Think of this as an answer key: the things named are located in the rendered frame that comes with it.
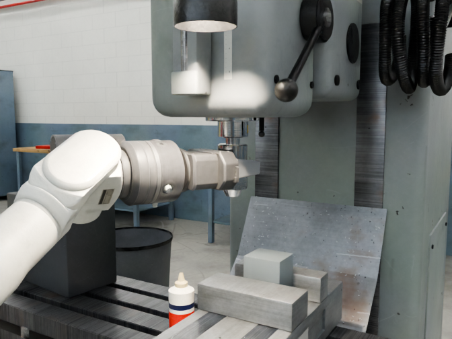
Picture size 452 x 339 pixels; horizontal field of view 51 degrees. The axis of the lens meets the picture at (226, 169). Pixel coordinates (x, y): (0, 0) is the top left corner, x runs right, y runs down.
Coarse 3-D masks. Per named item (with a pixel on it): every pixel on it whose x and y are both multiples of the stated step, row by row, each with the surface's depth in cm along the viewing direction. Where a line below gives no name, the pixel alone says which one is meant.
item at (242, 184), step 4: (236, 152) 72; (240, 152) 72; (244, 152) 72; (236, 156) 72; (240, 156) 72; (244, 156) 72; (240, 180) 72; (244, 180) 73; (236, 184) 72; (240, 184) 72; (244, 184) 73; (236, 188) 72; (240, 188) 73; (244, 188) 73
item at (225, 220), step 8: (16, 152) 642; (32, 152) 621; (40, 152) 612; (48, 152) 604; (208, 192) 487; (120, 200) 608; (208, 200) 488; (120, 208) 559; (128, 208) 559; (136, 208) 540; (144, 208) 559; (152, 208) 568; (168, 208) 599; (208, 208) 489; (136, 216) 541; (168, 216) 600; (208, 216) 490; (224, 216) 514; (136, 224) 543; (208, 224) 491; (224, 224) 484; (208, 232) 492; (208, 240) 493
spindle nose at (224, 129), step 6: (222, 126) 72; (228, 126) 71; (234, 126) 71; (240, 126) 71; (246, 126) 72; (222, 132) 72; (228, 132) 71; (234, 132) 71; (240, 132) 72; (246, 132) 72
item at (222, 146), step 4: (220, 144) 73; (224, 144) 73; (228, 144) 73; (240, 144) 73; (244, 144) 73; (220, 148) 73; (224, 148) 72; (228, 148) 72; (232, 148) 72; (236, 148) 72; (240, 148) 72; (244, 148) 72
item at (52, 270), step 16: (16, 192) 103; (112, 208) 99; (80, 224) 93; (96, 224) 96; (112, 224) 99; (64, 240) 91; (80, 240) 93; (96, 240) 96; (112, 240) 99; (48, 256) 95; (64, 256) 91; (80, 256) 93; (96, 256) 96; (112, 256) 100; (32, 272) 99; (48, 272) 95; (64, 272) 92; (80, 272) 94; (96, 272) 97; (112, 272) 100; (48, 288) 96; (64, 288) 92; (80, 288) 94; (96, 288) 97
